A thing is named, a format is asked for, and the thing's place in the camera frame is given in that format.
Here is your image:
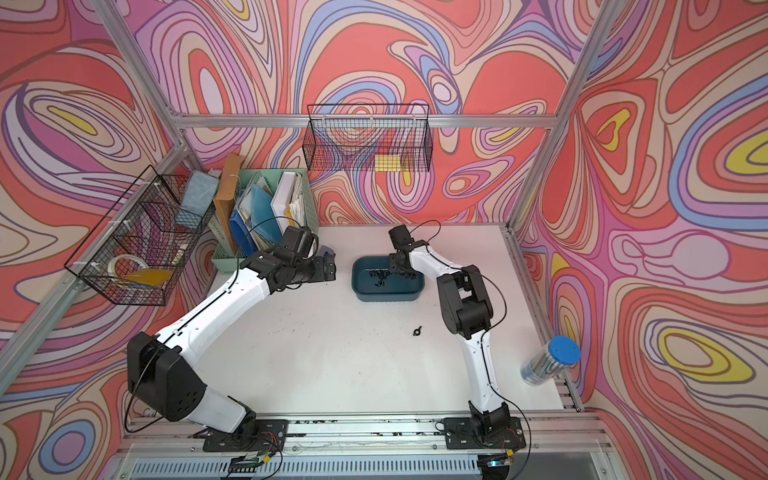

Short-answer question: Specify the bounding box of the brown cardboard folder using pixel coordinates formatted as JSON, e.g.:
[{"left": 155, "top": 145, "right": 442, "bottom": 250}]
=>
[{"left": 213, "top": 154, "right": 242, "bottom": 254}]

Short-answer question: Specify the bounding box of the yellow card in basket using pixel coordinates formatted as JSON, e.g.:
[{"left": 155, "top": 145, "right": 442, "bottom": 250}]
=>
[{"left": 123, "top": 268, "right": 173, "bottom": 288}]

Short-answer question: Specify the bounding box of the black wire basket left wall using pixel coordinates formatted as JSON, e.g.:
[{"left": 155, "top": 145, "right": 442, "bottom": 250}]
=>
[{"left": 65, "top": 166, "right": 214, "bottom": 306}]

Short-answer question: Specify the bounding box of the black wire basket wall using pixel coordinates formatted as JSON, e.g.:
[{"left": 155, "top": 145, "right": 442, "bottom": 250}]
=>
[
  {"left": 65, "top": 166, "right": 214, "bottom": 306},
  {"left": 302, "top": 102, "right": 434, "bottom": 173}
]

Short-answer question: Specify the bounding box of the black wire basket back wall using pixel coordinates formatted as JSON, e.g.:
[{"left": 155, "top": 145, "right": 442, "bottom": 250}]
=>
[{"left": 302, "top": 102, "right": 434, "bottom": 173}]

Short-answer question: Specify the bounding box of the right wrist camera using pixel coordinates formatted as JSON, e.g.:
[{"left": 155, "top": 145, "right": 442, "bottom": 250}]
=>
[{"left": 388, "top": 225, "right": 415, "bottom": 252}]

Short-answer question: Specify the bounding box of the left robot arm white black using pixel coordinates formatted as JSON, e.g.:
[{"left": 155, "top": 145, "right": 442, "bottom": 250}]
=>
[{"left": 127, "top": 226, "right": 336, "bottom": 434}]

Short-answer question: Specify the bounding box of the blue folder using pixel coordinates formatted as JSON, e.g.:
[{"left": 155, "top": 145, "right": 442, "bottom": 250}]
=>
[{"left": 229, "top": 184, "right": 283, "bottom": 256}]

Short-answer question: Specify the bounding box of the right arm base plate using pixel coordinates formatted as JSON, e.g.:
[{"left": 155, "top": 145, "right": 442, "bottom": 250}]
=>
[{"left": 439, "top": 417, "right": 527, "bottom": 452}]

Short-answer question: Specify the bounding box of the grey blue hole punch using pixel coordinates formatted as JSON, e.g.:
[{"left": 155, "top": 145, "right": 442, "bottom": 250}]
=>
[{"left": 316, "top": 245, "right": 335, "bottom": 257}]

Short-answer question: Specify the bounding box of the dark teal storage box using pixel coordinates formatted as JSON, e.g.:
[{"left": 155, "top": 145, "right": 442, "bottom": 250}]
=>
[{"left": 351, "top": 256, "right": 425, "bottom": 302}]

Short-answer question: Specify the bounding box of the yellow sticky note pad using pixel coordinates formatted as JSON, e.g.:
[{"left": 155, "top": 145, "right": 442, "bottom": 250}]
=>
[{"left": 374, "top": 154, "right": 403, "bottom": 173}]

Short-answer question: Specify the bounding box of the white binder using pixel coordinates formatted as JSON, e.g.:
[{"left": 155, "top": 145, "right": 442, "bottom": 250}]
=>
[{"left": 271, "top": 172, "right": 305, "bottom": 234}]

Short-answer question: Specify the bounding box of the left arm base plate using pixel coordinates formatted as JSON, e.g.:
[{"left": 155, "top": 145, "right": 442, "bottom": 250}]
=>
[{"left": 202, "top": 419, "right": 289, "bottom": 453}]

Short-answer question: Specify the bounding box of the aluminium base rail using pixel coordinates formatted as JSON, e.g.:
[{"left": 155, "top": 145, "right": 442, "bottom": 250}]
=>
[{"left": 101, "top": 411, "right": 628, "bottom": 479}]

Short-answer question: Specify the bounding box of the white tape roll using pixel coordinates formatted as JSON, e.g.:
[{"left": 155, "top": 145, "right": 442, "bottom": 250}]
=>
[{"left": 107, "top": 254, "right": 149, "bottom": 279}]

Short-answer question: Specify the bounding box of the green plastic file organizer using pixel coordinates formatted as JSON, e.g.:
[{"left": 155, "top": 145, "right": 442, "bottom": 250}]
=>
[{"left": 213, "top": 169, "right": 319, "bottom": 273}]

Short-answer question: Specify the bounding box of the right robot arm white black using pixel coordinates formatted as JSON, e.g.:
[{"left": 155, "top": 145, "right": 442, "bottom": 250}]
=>
[{"left": 388, "top": 225, "right": 511, "bottom": 443}]

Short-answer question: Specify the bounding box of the clear tube blue cap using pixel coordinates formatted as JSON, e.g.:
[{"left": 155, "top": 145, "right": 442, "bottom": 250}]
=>
[{"left": 520, "top": 335, "right": 581, "bottom": 386}]

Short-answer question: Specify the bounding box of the grey blue sponge pad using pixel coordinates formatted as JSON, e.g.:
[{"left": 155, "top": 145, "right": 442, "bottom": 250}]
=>
[{"left": 180, "top": 171, "right": 219, "bottom": 217}]

